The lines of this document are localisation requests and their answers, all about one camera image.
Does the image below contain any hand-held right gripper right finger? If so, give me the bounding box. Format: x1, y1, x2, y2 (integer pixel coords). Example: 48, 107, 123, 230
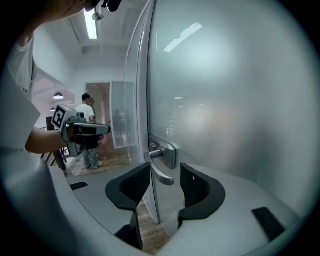
177, 162, 227, 230

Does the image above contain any silver metal door handle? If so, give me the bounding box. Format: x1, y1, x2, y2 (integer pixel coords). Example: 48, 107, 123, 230
143, 134, 180, 187

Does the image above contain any frosted glass door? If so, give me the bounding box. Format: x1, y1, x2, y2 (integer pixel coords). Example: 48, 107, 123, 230
147, 0, 315, 226

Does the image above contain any corridor glass partition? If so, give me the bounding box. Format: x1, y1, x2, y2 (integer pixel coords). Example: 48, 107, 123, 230
110, 81, 138, 150

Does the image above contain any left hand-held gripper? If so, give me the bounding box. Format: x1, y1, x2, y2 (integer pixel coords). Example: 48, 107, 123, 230
51, 103, 112, 159

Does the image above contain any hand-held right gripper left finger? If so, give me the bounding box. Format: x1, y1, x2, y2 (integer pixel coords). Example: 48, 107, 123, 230
105, 162, 152, 251

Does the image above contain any person's white shirt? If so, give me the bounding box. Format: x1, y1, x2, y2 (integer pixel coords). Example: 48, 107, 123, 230
0, 34, 42, 154

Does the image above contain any long fluorescent ceiling light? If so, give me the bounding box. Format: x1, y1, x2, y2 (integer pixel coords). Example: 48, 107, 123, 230
83, 8, 98, 41

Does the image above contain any black head-worn camera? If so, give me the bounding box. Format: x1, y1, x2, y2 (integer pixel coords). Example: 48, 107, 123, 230
100, 0, 124, 13

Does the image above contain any person's left forearm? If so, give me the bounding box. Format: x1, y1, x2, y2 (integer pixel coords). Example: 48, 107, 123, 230
24, 126, 68, 155

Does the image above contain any person's left hand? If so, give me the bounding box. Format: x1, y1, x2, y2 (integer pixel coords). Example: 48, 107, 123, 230
65, 124, 105, 151

